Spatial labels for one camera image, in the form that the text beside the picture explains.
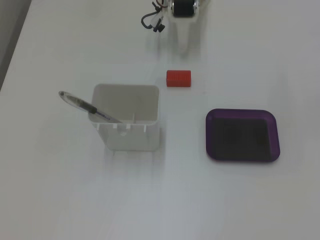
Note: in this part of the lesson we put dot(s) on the ballpoint pen with black grip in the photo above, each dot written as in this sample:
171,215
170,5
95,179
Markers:
83,104

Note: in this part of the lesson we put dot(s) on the purple square tray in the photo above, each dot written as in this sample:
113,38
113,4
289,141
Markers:
241,135

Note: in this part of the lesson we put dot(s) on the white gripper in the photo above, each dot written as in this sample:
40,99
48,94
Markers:
184,10

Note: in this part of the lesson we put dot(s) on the small black gripper camera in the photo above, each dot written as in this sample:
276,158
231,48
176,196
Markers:
159,27

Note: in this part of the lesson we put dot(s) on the red cube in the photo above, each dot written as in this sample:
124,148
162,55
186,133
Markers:
178,78

